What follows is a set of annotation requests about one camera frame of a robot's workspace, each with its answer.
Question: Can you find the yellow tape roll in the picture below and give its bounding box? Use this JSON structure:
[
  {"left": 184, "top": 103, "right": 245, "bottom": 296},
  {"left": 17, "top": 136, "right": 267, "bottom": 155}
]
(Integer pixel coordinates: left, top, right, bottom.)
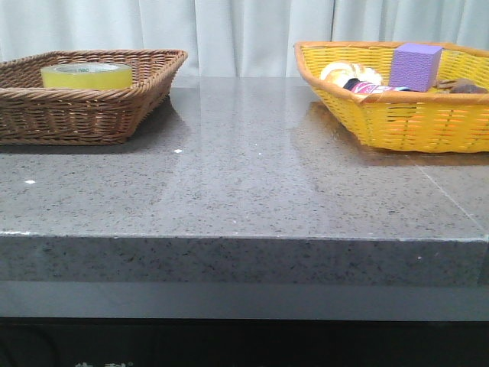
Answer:
[{"left": 40, "top": 62, "right": 132, "bottom": 90}]

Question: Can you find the white bread roll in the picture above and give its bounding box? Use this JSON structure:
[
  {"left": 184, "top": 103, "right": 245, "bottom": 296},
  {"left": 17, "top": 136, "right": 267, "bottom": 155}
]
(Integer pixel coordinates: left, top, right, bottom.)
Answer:
[{"left": 319, "top": 61, "right": 383, "bottom": 86}]

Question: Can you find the white curtain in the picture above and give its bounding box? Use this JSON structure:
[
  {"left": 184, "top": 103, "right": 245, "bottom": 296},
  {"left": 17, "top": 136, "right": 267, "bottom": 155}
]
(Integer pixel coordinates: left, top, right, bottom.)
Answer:
[{"left": 1, "top": 1, "right": 488, "bottom": 77}]

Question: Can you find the pink black snack packet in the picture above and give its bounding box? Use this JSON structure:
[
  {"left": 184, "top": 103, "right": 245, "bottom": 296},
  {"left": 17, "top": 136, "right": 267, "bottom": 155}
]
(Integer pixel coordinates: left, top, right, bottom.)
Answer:
[{"left": 343, "top": 78, "right": 411, "bottom": 94}]

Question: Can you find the yellow woven basket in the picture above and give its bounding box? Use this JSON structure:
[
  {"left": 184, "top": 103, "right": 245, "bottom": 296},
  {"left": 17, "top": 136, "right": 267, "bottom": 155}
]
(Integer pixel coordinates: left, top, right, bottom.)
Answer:
[{"left": 294, "top": 41, "right": 488, "bottom": 153}]

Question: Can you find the purple foam block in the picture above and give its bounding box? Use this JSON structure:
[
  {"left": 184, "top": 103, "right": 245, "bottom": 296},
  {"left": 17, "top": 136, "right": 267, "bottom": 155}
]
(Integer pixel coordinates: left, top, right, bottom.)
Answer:
[{"left": 389, "top": 43, "right": 443, "bottom": 92}]

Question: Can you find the brown wicker basket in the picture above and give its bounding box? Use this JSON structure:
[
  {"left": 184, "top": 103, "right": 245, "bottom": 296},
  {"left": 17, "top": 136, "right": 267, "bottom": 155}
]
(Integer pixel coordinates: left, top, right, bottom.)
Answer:
[{"left": 1, "top": 49, "right": 188, "bottom": 145}]

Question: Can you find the brown pastry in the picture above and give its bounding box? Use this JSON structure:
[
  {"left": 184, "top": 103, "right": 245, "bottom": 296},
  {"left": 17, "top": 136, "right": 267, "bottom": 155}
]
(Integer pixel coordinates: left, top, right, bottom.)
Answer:
[{"left": 434, "top": 78, "right": 488, "bottom": 94}]

